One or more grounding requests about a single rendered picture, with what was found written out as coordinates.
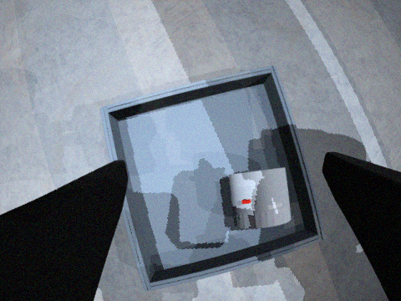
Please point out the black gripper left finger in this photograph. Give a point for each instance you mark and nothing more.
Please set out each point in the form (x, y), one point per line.
(53, 248)

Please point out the light blue square tray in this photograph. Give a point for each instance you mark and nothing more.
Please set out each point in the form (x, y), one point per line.
(179, 145)

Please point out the grey cylinder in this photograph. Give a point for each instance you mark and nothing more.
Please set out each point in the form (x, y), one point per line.
(260, 198)

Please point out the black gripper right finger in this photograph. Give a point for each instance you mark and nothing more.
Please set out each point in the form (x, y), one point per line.
(369, 196)

